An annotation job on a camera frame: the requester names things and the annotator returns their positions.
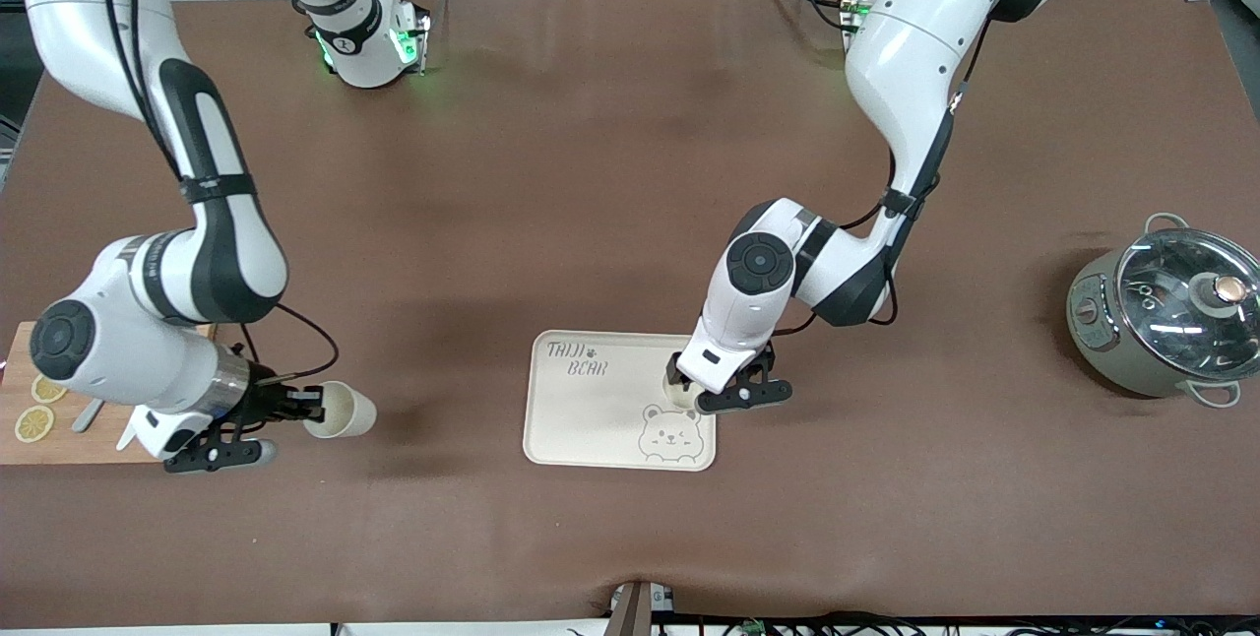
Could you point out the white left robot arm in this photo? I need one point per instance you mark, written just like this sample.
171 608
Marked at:
906 55

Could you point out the grey plastic knife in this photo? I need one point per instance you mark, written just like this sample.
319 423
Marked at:
87 416

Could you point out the brown table cover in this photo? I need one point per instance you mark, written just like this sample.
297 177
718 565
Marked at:
492 173

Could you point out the glass pot lid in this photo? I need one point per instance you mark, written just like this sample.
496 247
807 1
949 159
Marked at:
1162 272

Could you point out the white plastic knife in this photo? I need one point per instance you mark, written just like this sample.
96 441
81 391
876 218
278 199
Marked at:
126 437

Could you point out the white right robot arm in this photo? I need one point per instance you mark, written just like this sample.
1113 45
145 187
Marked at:
226 262

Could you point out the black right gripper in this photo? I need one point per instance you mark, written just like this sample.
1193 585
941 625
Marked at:
264 399

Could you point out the white plastic cup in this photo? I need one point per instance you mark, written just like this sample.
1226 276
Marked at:
354 414
681 395

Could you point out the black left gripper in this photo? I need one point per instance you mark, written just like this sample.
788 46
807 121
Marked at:
752 360

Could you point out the wooden cutting board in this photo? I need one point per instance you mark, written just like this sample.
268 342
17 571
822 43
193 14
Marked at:
59 449

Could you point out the metal camera bracket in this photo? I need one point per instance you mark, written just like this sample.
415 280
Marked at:
638 611

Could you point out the lemon slice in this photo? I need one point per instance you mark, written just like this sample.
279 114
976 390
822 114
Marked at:
44 390
34 423

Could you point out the cream bear print tray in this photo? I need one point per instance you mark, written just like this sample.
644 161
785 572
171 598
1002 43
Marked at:
591 419

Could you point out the grey pot with glass lid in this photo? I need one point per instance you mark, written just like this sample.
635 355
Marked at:
1102 350

